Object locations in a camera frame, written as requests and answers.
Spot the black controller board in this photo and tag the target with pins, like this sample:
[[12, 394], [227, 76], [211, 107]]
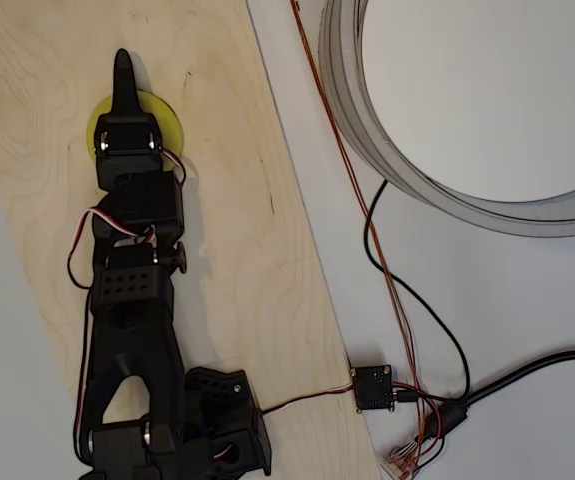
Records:
[[373, 389]]

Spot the yellow round sponge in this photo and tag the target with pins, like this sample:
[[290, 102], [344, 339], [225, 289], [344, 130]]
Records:
[[167, 125]]

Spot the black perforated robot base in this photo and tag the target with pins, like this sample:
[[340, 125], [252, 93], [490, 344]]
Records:
[[237, 400]]

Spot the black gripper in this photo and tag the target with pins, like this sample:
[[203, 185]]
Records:
[[127, 141]]

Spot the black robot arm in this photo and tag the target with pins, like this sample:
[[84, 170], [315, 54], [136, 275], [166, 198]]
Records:
[[132, 350]]

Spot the light plywood board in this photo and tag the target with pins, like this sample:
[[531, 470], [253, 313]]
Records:
[[247, 250]]

